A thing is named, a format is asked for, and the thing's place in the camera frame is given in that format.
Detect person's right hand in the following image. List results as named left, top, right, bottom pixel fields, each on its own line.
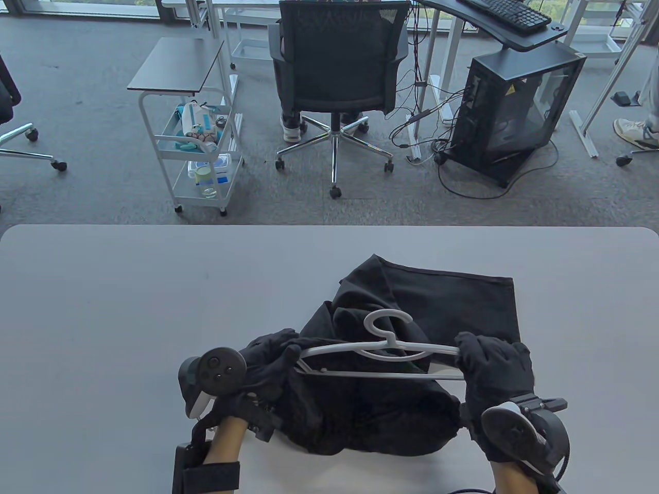
left=455, top=332, right=536, bottom=464

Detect person's left hand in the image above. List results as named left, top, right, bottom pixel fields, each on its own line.
left=216, top=329, right=304, bottom=443

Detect gray hanger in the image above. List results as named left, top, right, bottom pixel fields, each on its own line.
left=296, top=309, right=466, bottom=381

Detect black trousers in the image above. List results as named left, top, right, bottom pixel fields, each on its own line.
left=242, top=253, right=518, bottom=457

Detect person's right forearm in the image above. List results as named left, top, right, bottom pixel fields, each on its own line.
left=489, top=460, right=547, bottom=494

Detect person's left forearm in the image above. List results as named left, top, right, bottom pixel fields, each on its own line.
left=183, top=416, right=251, bottom=494

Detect black round hand tracker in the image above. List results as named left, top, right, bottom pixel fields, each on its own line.
left=178, top=347, right=248, bottom=420
left=481, top=396, right=571, bottom=477

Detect white rolling cart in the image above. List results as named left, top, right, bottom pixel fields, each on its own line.
left=139, top=87, right=245, bottom=217

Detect chair caster base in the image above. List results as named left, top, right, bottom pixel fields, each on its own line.
left=616, top=149, right=659, bottom=167

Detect white plastic bottle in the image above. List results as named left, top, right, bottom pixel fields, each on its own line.
left=179, top=100, right=202, bottom=135

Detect black computer tower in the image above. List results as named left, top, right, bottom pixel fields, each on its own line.
left=445, top=41, right=587, bottom=188

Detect black mesh office chair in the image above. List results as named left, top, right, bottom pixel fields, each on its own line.
left=268, top=0, right=412, bottom=200

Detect white shelf cart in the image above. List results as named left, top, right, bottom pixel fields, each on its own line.
left=564, top=0, right=623, bottom=57

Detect black keyboard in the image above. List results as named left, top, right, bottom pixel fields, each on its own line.
left=458, top=0, right=552, bottom=36

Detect office chair chrome base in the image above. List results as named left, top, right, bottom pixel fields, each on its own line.
left=0, top=51, right=68, bottom=173

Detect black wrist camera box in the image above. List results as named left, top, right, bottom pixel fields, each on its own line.
left=172, top=444, right=212, bottom=494

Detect long black floor cable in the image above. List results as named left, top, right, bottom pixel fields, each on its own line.
left=438, top=138, right=560, bottom=200

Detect white frame desk leg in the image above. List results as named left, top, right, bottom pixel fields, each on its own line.
left=569, top=0, right=650, bottom=158

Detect tangled black cables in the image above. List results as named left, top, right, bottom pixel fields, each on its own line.
left=389, top=5, right=472, bottom=155

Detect dark side table white frame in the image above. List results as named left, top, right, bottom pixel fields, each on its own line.
left=127, top=36, right=240, bottom=111

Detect white wire cart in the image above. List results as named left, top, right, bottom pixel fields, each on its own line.
left=221, top=0, right=281, bottom=70

